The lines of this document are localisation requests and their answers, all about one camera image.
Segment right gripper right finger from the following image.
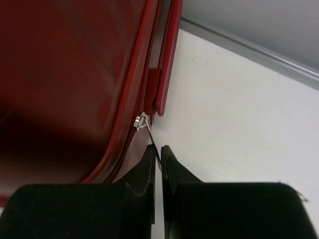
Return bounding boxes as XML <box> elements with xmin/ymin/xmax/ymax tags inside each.
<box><xmin>161</xmin><ymin>145</ymin><xmax>317</xmax><ymax>239</ymax></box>

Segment red suitcase blue lining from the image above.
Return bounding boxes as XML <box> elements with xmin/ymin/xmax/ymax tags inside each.
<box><xmin>0</xmin><ymin>0</ymin><xmax>183</xmax><ymax>207</ymax></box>

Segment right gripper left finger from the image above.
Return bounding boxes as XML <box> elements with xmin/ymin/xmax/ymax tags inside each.
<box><xmin>0</xmin><ymin>145</ymin><xmax>156</xmax><ymax>239</ymax></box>

